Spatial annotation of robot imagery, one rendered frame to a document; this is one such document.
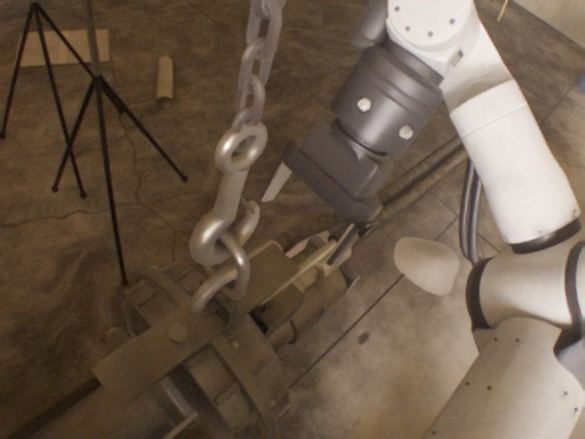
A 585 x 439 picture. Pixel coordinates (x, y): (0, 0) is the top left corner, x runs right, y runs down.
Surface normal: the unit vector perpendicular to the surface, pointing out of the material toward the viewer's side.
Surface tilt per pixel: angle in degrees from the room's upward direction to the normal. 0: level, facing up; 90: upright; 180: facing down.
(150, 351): 0
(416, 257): 14
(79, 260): 0
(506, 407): 30
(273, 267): 0
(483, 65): 65
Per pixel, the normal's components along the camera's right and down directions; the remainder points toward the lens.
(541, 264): -0.78, -0.59
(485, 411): -0.43, -0.78
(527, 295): -0.92, -0.03
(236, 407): 0.53, 0.11
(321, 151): -0.50, 0.19
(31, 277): 0.26, -0.57
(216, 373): 0.40, -0.14
